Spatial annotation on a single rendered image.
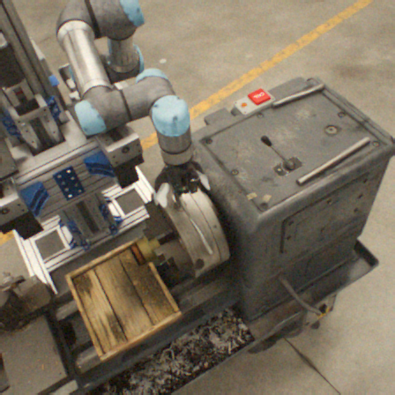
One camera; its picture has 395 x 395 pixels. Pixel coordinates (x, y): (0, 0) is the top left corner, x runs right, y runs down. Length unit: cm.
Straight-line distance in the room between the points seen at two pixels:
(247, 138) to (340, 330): 135
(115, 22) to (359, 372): 194
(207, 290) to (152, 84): 84
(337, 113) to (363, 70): 231
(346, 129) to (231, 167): 40
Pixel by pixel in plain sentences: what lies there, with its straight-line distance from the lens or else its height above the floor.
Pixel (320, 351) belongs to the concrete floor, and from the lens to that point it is 242.
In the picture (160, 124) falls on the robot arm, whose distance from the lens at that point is 89.
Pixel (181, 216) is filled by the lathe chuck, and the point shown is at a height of 123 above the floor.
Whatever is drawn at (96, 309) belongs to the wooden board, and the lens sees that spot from 160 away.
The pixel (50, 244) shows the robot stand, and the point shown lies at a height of 21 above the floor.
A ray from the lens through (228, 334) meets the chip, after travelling 182.
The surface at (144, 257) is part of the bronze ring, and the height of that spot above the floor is 109.
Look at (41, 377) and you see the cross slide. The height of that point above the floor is 97.
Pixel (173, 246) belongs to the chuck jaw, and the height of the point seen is 111.
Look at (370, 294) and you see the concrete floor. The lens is 259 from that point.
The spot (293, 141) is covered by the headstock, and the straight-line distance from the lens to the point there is 143.
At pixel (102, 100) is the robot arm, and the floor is 170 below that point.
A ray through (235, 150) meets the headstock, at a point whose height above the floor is 125.
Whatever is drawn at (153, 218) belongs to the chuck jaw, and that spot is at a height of 116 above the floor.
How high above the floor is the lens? 229
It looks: 53 degrees down
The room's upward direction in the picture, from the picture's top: 10 degrees counter-clockwise
